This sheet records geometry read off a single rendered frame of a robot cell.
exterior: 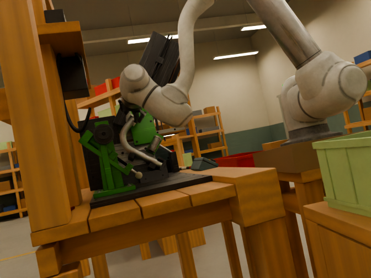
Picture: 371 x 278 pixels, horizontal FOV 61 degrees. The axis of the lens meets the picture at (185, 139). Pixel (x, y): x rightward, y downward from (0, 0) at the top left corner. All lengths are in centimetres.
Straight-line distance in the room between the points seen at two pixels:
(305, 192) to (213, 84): 1034
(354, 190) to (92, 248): 69
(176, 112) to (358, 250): 67
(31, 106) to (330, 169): 77
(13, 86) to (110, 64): 1016
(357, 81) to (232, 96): 1049
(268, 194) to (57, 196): 59
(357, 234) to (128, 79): 79
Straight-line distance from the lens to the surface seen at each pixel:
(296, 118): 131
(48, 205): 88
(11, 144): 1053
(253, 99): 1186
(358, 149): 76
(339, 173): 83
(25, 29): 96
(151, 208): 88
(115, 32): 916
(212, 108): 1067
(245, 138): 1153
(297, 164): 117
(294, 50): 118
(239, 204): 95
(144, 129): 151
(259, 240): 101
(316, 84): 115
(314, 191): 121
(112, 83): 507
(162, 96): 112
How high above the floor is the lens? 101
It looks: 2 degrees up
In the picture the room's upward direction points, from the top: 11 degrees counter-clockwise
